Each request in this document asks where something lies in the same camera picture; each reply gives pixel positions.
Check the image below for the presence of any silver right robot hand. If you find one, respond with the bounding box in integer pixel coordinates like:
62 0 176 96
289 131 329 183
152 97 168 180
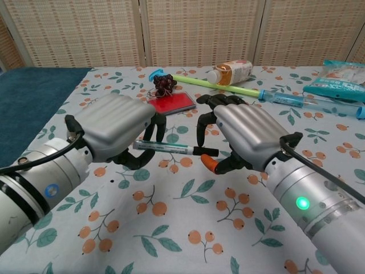
196 94 303 175

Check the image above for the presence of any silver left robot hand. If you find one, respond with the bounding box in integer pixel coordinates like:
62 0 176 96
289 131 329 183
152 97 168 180
64 94 168 171

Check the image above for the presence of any black marker cap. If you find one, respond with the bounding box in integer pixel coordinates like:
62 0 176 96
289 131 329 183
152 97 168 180
192 146 221 158

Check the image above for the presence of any green black pen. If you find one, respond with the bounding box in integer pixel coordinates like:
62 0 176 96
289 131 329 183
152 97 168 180
132 140 195 155

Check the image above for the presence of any blue green toy water pump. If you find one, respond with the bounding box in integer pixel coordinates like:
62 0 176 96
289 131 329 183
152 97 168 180
148 68 365 119

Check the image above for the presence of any orange drink plastic bottle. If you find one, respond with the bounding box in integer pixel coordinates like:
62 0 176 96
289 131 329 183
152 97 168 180
206 59 254 86

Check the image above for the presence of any red ink pad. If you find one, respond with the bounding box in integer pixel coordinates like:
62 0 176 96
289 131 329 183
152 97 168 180
147 91 198 116

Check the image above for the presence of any dark purple grape bunch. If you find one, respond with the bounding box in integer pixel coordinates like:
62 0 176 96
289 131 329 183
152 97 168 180
153 73 178 99

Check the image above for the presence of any dark blue table mat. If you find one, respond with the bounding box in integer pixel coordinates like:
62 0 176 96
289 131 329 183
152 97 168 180
0 66 94 170

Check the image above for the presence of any woven bamboo screen panel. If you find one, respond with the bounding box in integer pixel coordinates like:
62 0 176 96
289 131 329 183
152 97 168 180
0 11 32 72
138 0 263 68
253 0 365 67
0 0 147 69

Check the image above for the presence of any teal snack package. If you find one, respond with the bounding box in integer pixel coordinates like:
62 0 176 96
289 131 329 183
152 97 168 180
302 59 365 101

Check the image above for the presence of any floral fruit print tablecloth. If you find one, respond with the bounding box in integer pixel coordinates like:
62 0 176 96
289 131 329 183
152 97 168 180
0 65 365 274

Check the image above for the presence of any black left hand cable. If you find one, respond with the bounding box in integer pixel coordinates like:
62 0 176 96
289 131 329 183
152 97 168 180
0 130 86 175

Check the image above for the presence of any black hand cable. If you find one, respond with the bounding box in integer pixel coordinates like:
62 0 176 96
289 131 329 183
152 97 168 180
0 130 86 175
280 142 365 207

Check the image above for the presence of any black right hand cable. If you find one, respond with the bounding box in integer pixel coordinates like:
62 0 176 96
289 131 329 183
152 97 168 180
280 142 365 207

